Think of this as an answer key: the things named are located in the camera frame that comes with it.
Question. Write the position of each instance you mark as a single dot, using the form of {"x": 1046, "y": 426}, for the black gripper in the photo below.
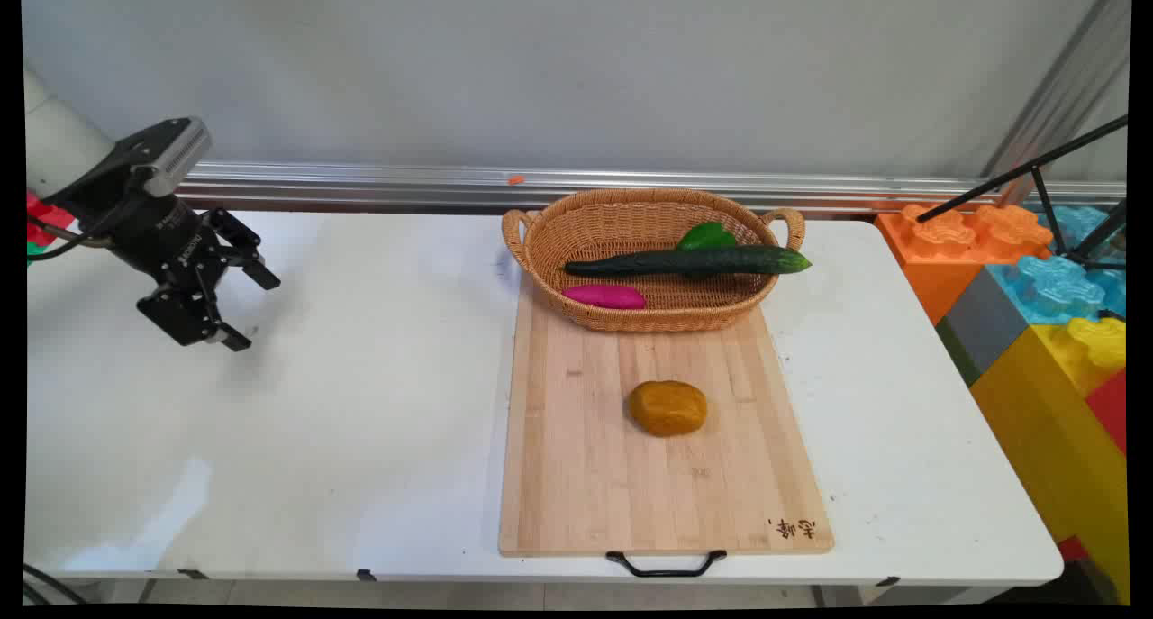
{"x": 153, "y": 232}

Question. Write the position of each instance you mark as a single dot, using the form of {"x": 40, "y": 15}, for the dark green cucumber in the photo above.
{"x": 685, "y": 261}

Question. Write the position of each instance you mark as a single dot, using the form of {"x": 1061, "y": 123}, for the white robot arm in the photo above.
{"x": 56, "y": 141}

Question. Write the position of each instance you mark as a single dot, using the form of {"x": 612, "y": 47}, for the red toy bricks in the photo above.
{"x": 40, "y": 223}

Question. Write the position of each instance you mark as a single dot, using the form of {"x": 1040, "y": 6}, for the purple sweet potato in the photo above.
{"x": 603, "y": 296}

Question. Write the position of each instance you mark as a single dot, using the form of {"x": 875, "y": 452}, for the woven wicker basket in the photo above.
{"x": 630, "y": 227}

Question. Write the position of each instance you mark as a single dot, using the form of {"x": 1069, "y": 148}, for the bamboo cutting board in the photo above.
{"x": 630, "y": 475}

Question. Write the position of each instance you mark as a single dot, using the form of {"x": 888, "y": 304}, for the brown potato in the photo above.
{"x": 667, "y": 408}

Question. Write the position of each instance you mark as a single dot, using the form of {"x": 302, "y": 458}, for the green bell pepper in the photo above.
{"x": 707, "y": 236}

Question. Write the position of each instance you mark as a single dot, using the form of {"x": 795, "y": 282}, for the orange toy block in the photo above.
{"x": 937, "y": 259}

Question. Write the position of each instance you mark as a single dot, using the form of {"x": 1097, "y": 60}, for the grey toy block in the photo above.
{"x": 982, "y": 326}

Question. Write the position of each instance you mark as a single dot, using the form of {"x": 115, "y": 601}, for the black tripod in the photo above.
{"x": 1045, "y": 164}

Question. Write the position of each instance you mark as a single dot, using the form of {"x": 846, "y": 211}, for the blue toy block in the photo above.
{"x": 1058, "y": 286}

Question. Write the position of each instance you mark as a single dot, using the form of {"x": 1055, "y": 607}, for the yellow toy block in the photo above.
{"x": 1054, "y": 439}

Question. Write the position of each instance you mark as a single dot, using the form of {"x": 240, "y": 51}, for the red toy block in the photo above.
{"x": 1110, "y": 407}

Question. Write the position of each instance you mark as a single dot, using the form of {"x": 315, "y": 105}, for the aluminium rail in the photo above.
{"x": 378, "y": 186}

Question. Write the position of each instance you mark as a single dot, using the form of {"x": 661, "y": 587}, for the aluminium frame post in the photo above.
{"x": 1063, "y": 87}

